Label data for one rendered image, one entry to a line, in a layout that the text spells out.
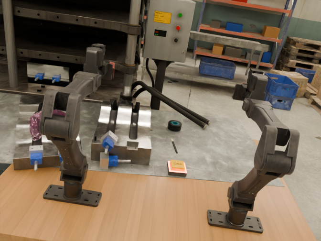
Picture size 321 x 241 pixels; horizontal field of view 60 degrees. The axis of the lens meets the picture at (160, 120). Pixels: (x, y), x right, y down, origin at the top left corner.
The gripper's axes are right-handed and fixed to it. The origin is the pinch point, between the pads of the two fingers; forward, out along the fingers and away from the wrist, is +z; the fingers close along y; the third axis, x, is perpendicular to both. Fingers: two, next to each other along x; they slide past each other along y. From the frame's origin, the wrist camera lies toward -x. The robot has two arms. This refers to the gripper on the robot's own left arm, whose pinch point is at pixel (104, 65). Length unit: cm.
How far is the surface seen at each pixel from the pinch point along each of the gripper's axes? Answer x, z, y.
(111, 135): 26.7, -11.9, -7.5
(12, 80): 33, 54, 72
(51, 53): 13, 61, 49
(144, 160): 37.0, -10.8, -23.3
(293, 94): 78, 320, -234
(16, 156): 35, -26, 26
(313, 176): 114, 133, -194
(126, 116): 27.8, 13.4, -9.9
